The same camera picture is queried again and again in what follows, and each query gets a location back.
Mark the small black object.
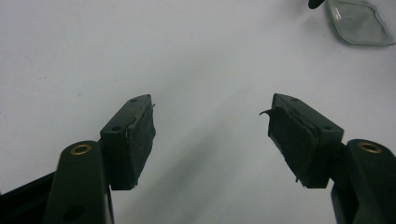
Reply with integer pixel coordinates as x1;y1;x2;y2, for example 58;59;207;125
307;0;327;10

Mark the clear plastic container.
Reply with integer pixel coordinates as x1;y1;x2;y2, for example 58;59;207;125
325;0;396;47

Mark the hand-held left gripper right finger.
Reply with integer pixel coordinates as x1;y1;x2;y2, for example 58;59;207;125
259;92;396;224

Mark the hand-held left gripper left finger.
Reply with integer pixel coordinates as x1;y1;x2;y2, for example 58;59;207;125
42;93;157;224

